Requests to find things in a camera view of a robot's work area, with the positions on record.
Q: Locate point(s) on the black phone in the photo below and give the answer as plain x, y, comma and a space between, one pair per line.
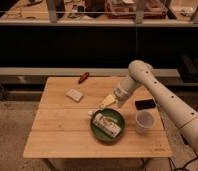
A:
145, 104

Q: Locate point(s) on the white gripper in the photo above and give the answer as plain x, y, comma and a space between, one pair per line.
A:
122, 92

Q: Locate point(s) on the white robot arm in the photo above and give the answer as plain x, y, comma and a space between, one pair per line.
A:
181, 114

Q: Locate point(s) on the clear plastic cup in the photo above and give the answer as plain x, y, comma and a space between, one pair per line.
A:
144, 121

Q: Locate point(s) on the red brown sausage toy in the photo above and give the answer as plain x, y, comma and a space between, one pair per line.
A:
83, 77

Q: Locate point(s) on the green plate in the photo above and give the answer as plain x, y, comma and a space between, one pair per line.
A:
113, 115

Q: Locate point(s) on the background workbench shelf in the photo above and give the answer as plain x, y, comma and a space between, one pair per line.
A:
110, 13

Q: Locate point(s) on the wooden table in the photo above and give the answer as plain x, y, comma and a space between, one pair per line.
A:
69, 124

